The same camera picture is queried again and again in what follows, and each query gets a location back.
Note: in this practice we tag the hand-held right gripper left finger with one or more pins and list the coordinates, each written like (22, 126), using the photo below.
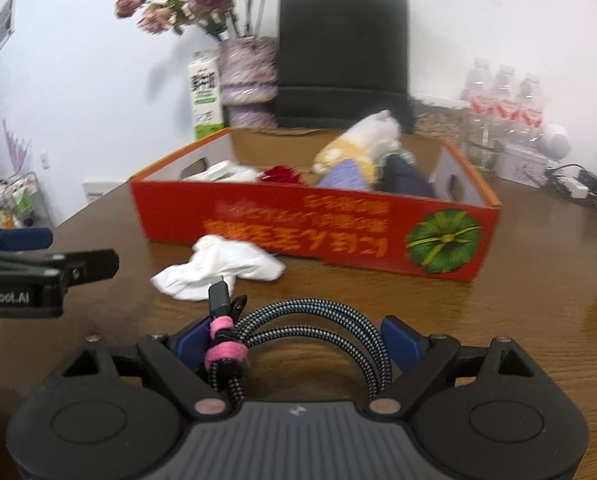
(191, 342)

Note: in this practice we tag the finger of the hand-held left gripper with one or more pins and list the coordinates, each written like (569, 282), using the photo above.
(88, 265)
(26, 240)

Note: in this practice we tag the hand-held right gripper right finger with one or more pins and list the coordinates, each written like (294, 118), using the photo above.
(401, 342)

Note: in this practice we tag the white cloth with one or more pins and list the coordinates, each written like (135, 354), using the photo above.
(218, 265)

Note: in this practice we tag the red cardboard box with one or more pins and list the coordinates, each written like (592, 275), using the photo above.
(328, 230)

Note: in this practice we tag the yellow white plush toy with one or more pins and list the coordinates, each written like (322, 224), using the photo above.
(368, 132)

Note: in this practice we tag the wooden desktop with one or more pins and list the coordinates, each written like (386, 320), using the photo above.
(528, 310)

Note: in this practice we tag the dark blue cloth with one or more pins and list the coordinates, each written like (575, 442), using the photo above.
(406, 175)

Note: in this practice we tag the lavender pouch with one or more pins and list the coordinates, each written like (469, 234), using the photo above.
(346, 175)

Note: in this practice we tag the red fabric rose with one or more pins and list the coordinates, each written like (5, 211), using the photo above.
(281, 175)

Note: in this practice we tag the clear glass cup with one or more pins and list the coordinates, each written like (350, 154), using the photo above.
(480, 157)

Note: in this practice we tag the green white milk carton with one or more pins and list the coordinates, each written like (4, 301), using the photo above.
(206, 95)

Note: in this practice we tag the white tin box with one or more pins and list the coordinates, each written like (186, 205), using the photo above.
(523, 165)

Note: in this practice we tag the clear container of seeds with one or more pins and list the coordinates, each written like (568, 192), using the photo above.
(438, 120)

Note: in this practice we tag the white charger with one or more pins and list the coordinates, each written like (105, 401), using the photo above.
(570, 187)

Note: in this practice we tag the purple mottled vase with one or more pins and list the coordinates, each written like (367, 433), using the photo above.
(248, 70)

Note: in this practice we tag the white round speaker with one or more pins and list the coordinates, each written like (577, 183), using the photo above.
(555, 141)

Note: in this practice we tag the red label water bottle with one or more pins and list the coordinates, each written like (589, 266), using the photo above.
(476, 95)
(505, 100)
(530, 107)

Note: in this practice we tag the dried pink rose bouquet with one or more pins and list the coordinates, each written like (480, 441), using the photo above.
(213, 2)

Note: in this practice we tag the black paper bag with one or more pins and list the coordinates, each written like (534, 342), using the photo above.
(343, 50)

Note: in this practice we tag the white wall socket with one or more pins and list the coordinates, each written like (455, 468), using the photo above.
(45, 159)

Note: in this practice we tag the framed wall picture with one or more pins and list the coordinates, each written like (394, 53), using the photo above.
(7, 17)

